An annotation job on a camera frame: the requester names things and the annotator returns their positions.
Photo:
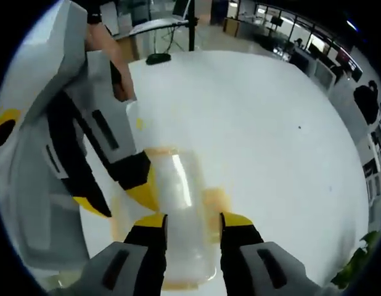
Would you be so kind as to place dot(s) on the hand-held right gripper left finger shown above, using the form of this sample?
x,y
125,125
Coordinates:
x,y
147,246

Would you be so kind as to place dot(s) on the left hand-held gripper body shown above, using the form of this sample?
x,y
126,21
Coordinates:
x,y
55,46

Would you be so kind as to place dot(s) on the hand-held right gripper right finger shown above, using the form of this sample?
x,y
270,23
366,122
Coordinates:
x,y
240,240

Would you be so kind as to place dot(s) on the clear plastic container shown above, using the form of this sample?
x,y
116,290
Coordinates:
x,y
190,191

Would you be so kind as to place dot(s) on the desk with black legs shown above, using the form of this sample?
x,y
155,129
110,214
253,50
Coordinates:
x,y
153,25

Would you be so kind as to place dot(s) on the black computer mouse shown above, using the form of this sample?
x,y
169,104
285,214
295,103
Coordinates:
x,y
158,59

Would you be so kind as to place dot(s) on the green potted plant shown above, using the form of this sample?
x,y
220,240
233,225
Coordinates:
x,y
354,265

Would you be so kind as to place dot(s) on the brown cabinet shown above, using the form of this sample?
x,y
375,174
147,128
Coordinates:
x,y
231,25

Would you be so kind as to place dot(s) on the white partition panel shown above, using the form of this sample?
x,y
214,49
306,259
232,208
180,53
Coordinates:
x,y
324,74

